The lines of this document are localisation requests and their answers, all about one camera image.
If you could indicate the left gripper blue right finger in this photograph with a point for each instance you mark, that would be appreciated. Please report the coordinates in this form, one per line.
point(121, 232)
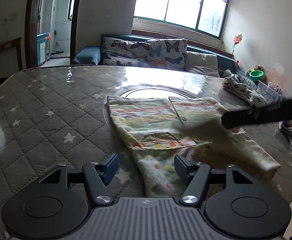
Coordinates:
point(195, 177)

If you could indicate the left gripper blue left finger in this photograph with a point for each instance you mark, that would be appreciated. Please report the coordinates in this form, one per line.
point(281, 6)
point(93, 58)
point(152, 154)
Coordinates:
point(97, 176)

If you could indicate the colourful patterned baby garment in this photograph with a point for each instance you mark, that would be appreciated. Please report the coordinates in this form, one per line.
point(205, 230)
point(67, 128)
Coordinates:
point(155, 130)

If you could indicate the clear plastic storage box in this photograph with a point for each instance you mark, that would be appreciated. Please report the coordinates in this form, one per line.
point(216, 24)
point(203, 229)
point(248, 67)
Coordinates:
point(268, 93)

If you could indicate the white polka dot garment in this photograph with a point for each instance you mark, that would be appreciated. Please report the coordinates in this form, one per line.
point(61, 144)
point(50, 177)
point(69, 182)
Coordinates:
point(245, 92)

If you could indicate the green plastic bowl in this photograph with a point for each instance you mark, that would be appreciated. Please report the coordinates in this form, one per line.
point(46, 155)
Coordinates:
point(256, 75)

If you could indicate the teddy bear toy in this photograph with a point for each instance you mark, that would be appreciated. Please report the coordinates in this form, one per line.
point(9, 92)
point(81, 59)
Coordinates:
point(258, 67)

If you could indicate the grey plush toy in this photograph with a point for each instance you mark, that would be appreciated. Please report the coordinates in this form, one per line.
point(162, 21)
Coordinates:
point(228, 73)

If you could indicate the beige plain cushion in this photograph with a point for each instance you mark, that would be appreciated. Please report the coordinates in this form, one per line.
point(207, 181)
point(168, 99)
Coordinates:
point(201, 63)

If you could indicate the blue sofa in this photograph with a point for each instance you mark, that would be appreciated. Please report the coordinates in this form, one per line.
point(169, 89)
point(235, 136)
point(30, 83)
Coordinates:
point(93, 55)

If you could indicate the square butterfly print cushion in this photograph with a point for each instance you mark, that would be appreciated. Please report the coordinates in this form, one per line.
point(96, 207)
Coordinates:
point(167, 53)

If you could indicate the long butterfly print pillow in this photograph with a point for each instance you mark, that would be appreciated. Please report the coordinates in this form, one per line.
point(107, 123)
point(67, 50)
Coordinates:
point(117, 52)

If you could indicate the blue white small cabinet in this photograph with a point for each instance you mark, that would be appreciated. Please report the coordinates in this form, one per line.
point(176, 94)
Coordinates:
point(42, 47)

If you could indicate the dark wooden sideboard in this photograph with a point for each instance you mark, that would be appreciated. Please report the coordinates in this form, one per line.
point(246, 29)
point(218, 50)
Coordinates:
point(10, 58)

